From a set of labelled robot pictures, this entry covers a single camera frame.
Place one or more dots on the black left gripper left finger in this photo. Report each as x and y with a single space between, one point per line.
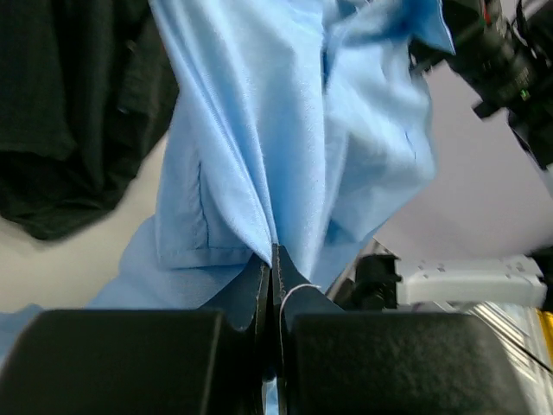
200 361

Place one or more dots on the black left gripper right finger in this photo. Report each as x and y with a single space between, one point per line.
335 361

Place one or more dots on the light blue shirt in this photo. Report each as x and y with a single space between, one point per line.
297 123

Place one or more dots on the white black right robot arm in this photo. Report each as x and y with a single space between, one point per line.
507 62

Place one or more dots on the dark striped shirt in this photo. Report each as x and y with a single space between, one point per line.
87 92

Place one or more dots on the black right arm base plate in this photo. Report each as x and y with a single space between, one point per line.
373 287

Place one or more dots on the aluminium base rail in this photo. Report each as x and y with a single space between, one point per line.
512 295

